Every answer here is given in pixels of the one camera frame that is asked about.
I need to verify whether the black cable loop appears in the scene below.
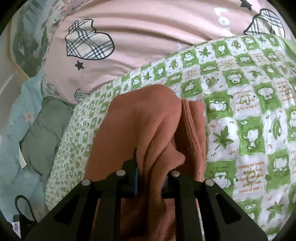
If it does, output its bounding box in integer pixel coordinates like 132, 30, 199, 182
14, 194, 38, 224

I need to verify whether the light blue floral bedsheet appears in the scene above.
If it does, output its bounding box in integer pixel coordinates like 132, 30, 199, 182
1, 67, 48, 222

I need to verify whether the green white checkered quilt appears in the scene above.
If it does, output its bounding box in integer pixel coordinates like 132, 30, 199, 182
45, 34, 295, 240

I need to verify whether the sage green pillow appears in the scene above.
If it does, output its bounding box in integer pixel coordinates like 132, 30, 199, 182
20, 96, 74, 182

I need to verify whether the pink heart pattern duvet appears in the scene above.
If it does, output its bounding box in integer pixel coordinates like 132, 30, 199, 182
42, 1, 295, 104

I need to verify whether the rust orange knit sweater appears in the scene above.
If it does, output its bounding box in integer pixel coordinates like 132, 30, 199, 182
84, 85, 206, 240

